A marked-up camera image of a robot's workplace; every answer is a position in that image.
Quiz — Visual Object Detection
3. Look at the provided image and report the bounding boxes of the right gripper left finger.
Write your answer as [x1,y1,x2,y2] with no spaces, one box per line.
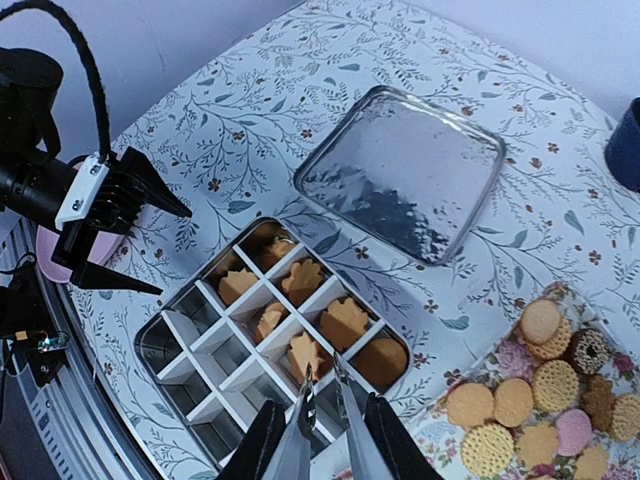
[216,400,285,480]

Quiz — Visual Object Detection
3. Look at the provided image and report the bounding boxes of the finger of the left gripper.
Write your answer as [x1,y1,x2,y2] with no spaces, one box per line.
[120,147,192,218]
[70,261,163,295]

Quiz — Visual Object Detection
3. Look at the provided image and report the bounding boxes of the pink sandwich cookie upper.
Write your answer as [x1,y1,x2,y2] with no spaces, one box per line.
[555,409,593,457]

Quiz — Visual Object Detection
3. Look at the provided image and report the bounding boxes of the metal cookie tin with dividers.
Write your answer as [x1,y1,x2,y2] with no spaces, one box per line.
[136,219,410,467]

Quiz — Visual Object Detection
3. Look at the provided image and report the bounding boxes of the metal tin lid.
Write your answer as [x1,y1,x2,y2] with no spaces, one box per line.
[294,86,507,265]

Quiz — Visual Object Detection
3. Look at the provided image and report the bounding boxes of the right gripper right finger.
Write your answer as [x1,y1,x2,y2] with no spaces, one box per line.
[364,393,443,480]

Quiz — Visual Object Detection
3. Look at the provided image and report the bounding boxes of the chocolate sprinkled donut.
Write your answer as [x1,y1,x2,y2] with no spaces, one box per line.
[569,328,611,375]

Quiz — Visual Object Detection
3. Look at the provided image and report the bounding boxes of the pink round plate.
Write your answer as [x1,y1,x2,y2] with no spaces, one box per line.
[35,154,132,285]

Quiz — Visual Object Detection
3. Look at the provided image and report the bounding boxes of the floral tablecloth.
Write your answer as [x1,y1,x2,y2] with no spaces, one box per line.
[69,0,640,480]

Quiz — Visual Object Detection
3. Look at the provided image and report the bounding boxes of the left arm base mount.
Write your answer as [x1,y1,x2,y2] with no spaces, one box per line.
[1,277,70,387]

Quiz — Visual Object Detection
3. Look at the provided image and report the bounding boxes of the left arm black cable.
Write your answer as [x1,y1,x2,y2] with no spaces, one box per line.
[0,0,114,166]

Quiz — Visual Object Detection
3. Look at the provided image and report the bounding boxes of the floral rectangular tray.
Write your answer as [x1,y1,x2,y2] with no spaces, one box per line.
[411,283,639,479]

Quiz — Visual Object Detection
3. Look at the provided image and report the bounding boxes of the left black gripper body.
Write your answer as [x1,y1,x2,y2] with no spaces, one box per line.
[0,47,146,266]

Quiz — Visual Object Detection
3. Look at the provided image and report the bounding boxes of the brown flower cookie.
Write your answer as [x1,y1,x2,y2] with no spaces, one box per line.
[580,374,616,432]

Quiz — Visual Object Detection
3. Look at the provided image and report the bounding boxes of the dark blue mug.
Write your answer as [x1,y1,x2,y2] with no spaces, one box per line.
[604,97,640,193]

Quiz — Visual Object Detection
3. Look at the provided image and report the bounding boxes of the round embossed biscuit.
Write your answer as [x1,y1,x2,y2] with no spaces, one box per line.
[460,423,515,477]

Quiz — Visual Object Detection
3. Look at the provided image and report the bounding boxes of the white handled food tongs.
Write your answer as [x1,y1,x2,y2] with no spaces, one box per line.
[263,353,393,479]

